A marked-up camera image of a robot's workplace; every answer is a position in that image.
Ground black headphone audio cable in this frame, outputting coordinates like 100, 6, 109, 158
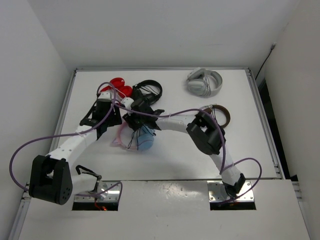
126, 126, 157, 150

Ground blue pink cat-ear headphones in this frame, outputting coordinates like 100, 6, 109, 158
110, 122, 156, 152

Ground brown silver headphones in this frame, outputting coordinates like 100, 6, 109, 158
201, 104, 231, 129

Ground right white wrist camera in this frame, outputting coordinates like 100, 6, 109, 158
121, 97, 134, 110

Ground white grey headphones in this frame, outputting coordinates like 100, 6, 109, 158
186, 67, 223, 97

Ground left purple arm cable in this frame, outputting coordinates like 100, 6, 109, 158
9, 81, 123, 198

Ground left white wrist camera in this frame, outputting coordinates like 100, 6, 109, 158
97, 91, 113, 102

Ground red headphones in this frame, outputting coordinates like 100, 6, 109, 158
110, 77, 133, 98

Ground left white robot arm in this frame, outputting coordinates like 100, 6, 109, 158
28, 92, 122, 205

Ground black wall cable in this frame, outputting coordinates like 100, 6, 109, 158
255, 42, 277, 81

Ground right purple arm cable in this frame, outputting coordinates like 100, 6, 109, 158
109, 98, 263, 206

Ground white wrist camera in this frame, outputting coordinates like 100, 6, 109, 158
97, 91, 113, 102
121, 97, 134, 110

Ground metal base plate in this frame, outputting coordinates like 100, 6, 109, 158
207, 180, 255, 203
74, 181, 123, 202

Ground black headphones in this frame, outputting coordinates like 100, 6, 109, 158
131, 79, 163, 106

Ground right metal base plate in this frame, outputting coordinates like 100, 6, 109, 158
207, 180, 255, 203

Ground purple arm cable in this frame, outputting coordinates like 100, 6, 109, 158
109, 98, 263, 206
9, 81, 123, 198

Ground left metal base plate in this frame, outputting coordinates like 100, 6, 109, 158
74, 181, 123, 202

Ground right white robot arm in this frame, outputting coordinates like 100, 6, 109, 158
123, 100, 246, 199

